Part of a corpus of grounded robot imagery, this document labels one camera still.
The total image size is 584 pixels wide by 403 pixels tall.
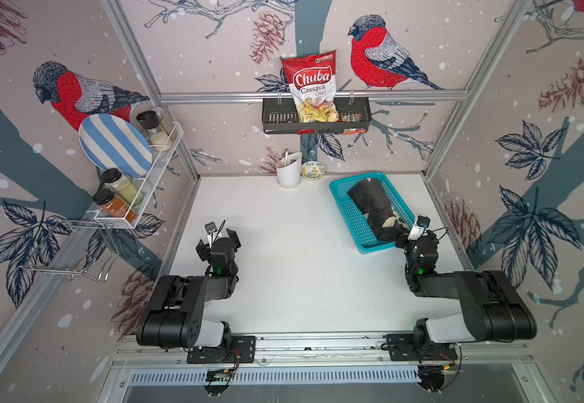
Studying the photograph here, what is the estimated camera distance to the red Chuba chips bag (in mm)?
797

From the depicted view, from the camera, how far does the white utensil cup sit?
1101mm

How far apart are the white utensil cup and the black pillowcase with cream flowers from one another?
244mm

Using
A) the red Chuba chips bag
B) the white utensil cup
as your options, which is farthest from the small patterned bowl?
the red Chuba chips bag
